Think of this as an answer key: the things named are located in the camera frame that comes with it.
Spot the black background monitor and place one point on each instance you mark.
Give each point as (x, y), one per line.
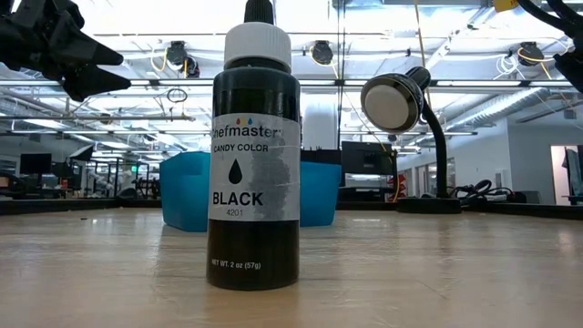
(366, 158)
(35, 163)

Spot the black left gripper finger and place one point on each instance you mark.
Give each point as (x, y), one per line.
(77, 50)
(86, 82)

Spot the yellow tag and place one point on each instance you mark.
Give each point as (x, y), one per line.
(505, 4)

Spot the large black food coloring bottle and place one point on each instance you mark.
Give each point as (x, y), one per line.
(252, 255)

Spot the black desk lamp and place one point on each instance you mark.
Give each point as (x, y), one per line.
(389, 105)

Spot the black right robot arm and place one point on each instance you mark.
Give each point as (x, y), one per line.
(571, 68)

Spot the teal plastic bin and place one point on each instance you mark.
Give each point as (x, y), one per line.
(184, 191)

